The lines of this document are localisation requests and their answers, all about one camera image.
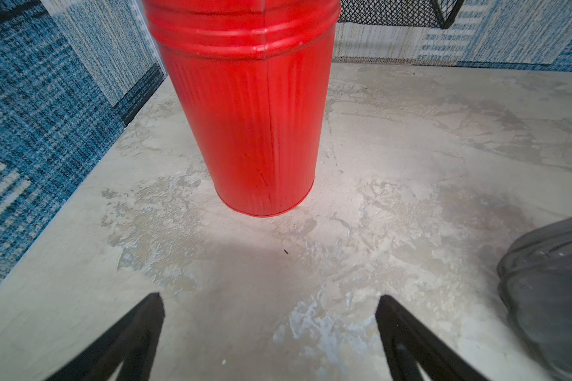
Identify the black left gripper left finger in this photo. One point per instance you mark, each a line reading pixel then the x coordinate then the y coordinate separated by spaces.
pixel 126 350

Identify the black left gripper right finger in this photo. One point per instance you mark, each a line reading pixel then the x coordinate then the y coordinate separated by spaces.
pixel 412 350

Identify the dark ribbed glass vase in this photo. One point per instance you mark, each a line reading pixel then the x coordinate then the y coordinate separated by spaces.
pixel 536 288

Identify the red pen cup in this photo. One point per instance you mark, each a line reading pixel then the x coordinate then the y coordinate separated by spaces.
pixel 252 78

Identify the black mesh shelf rack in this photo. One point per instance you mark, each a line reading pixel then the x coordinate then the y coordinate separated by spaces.
pixel 434 14

